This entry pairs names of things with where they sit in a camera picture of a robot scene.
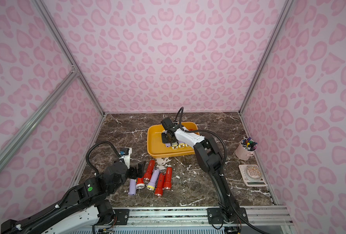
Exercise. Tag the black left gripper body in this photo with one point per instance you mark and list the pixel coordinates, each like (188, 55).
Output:
(134, 172)

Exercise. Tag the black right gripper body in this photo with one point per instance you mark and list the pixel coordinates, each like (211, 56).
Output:
(167, 137)

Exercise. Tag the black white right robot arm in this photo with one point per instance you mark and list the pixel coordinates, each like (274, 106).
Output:
(211, 155)

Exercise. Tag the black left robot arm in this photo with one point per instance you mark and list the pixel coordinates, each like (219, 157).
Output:
(92, 193)

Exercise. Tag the yellow plastic storage tray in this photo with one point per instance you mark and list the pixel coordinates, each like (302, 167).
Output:
(157, 149)

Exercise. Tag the red flashlight white head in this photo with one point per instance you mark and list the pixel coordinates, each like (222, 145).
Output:
(140, 183)

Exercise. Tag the pink pen holder cup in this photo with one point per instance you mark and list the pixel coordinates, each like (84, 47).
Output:
(246, 148)

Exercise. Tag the white kitchen scale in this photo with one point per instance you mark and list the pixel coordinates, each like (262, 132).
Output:
(252, 176)

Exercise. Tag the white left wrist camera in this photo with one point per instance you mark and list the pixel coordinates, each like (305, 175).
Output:
(126, 155)

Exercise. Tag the aluminium diagonal frame bar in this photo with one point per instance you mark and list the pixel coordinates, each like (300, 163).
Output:
(15, 143)

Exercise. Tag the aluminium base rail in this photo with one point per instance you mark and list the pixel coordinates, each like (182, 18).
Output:
(179, 220)

